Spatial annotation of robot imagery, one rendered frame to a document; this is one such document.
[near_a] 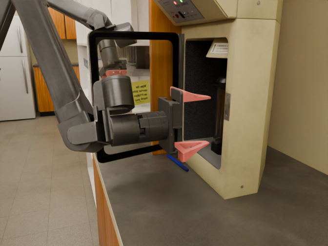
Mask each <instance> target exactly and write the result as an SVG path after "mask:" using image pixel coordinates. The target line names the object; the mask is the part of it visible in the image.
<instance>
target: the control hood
mask: <svg viewBox="0 0 328 246"><path fill-rule="evenodd" d="M153 1H154V2H155V3H156V4H157V6H158V7H159V8H160V9H161V10H162V11H163V13H164V14H165V15H166V16H167V17H168V18H169V20H170V21H171V22H172V23H173V24H174V25H175V26H186V25H192V24H199V23H206V22H213V21H222V20H229V19H235V17H236V15H237V1H238V0H191V1H192V3H193V4H194V5H195V6H196V8H197V9H198V10H199V12H200V13H201V14H202V16H203V17H204V19H199V20H191V21H186V22H181V23H176V22H175V21H174V20H173V19H172V18H171V16H170V15H169V14H168V13H167V12H166V11H165V10H164V9H163V7H162V6H161V5H160V4H159V3H158V1H161V0H153Z"/></svg>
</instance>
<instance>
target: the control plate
mask: <svg viewBox="0 0 328 246"><path fill-rule="evenodd" d="M174 1H175V2H176V4H175V3H174ZM182 1H183V2H181V1H180V0H161V1H158V3H159V4H160V5H161V6H162V7H163V9H164V10H165V11H166V12H167V13H168V14H169V15H170V16H171V18H172V19H173V20H174V21H175V22H176V23H181V22H186V21H193V20H199V19H204V17H203V16H202V14H201V13H200V12H199V10H198V9H197V8H196V6H195V5H194V4H193V3H192V1H191V0H182ZM191 10H193V11H194V13H191ZM179 11H180V12H181V13H182V14H183V15H184V12H185V13H186V15H184V17H185V18H182V17H181V15H180V14H179V13H178V12H179ZM187 11H189V12H190V14H187V13H188V12H187ZM175 14H177V15H178V16H179V18H177V17H176V16H175ZM172 15H173V16H174V17H175V18H173V17H172Z"/></svg>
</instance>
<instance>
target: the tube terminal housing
mask: <svg viewBox="0 0 328 246"><path fill-rule="evenodd" d="M282 8H283V0H238V1H237V15H236V17H235V19H229V20H220V21H213V22H206V23H199V24H192V25H186V26H182V34H184V60H185V42H186V41H214V39H215V38H227V40H228V57H227V72H226V88H225V92H226V93H229V94H231V96H230V111H229V121H227V120H225V119H224V126H223V141H222V157H221V168H220V169H219V170H218V169H216V168H215V167H214V166H213V165H211V164H210V163H209V162H208V161H206V160H205V159H204V158H203V157H201V156H200V155H199V154H198V153H195V154H194V155H193V156H192V157H191V158H189V159H188V160H187V161H186V163H187V164H188V165H189V166H190V167H191V168H192V169H193V170H194V171H195V172H196V173H197V174H198V175H199V176H200V177H201V178H202V179H203V180H204V181H206V182H207V183H208V184H209V185H210V186H211V187H212V188H213V189H214V190H215V191H216V192H217V193H218V194H219V195H220V196H221V197H222V198H223V199H224V200H226V199H230V198H235V197H240V196H244V195H249V194H253V193H257V192H258V189H259V185H260V182H261V178H262V174H263V171H264V168H265V161H266V152H267V140H268V131H269V122H270V114H271V105H272V96H273V87H274V78H275V69H276V61H277V52H278V43H279V34H280V24H281V16H282ZM184 82H185V65H184ZM183 90H184V89H183Z"/></svg>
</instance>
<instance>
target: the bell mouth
mask: <svg viewBox="0 0 328 246"><path fill-rule="evenodd" d="M206 57H208V58H222V59H227V57H228V40H227V38H215V39H214V41H213V43H212V45H211V47H210V49H209V51H208V53H207V55H206Z"/></svg>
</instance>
